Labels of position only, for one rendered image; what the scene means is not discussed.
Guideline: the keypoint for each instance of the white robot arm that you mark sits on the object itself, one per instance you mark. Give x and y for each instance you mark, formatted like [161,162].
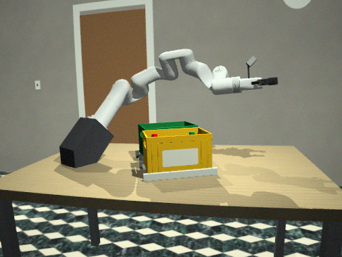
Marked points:
[121,94]

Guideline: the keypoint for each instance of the yellow plastic crate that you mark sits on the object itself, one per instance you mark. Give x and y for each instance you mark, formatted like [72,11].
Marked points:
[175,149]

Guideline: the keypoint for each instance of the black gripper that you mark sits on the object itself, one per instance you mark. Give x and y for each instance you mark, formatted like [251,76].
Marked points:
[250,83]

